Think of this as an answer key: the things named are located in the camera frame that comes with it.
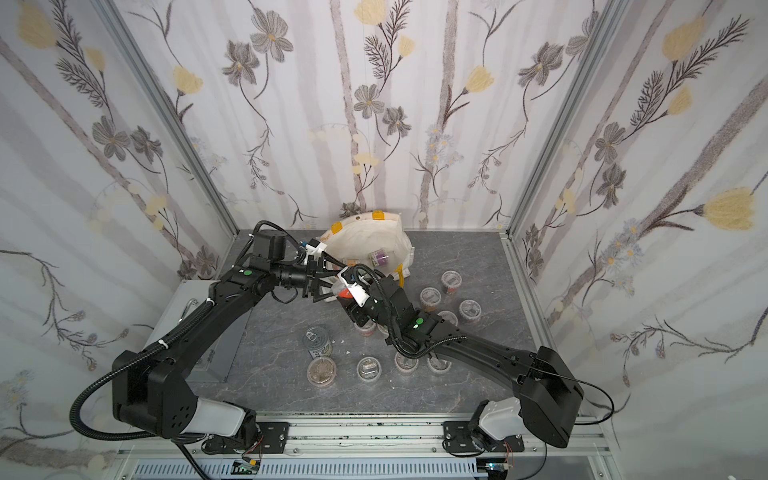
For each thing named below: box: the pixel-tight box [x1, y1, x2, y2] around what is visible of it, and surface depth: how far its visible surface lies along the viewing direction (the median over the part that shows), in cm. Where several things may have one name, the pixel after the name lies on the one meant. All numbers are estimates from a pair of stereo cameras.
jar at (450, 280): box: [441, 270, 462, 295], surface depth 101 cm
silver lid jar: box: [302, 326, 332, 357], surface depth 85 cm
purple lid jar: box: [368, 248, 389, 267], surface depth 109 cm
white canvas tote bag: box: [320, 211, 415, 281], surface depth 102 cm
